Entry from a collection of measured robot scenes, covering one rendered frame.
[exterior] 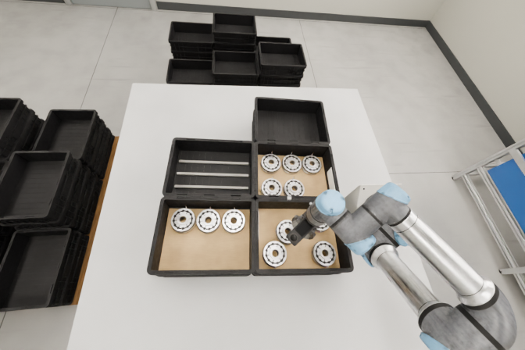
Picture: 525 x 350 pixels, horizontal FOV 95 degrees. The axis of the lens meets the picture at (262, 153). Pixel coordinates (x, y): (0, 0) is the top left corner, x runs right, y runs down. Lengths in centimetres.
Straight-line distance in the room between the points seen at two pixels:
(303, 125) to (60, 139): 168
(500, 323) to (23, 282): 209
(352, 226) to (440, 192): 216
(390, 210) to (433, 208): 198
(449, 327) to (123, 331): 113
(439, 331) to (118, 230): 127
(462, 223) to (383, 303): 159
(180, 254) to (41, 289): 101
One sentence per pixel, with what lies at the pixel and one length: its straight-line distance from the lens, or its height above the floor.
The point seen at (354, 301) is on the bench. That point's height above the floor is 70.
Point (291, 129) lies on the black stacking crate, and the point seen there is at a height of 83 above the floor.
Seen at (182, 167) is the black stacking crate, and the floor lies 83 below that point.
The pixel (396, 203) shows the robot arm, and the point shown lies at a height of 137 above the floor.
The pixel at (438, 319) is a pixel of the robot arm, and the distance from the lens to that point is 95.
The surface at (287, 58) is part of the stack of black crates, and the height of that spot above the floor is 49.
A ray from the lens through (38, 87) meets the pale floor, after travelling 326.
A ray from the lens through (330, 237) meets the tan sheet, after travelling 123.
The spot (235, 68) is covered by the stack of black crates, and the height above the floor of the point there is 38.
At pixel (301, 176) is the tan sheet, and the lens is 128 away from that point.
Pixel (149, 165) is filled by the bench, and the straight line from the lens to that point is 147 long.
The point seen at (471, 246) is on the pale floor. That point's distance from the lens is 283.
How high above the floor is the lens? 195
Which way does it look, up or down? 59 degrees down
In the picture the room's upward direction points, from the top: 13 degrees clockwise
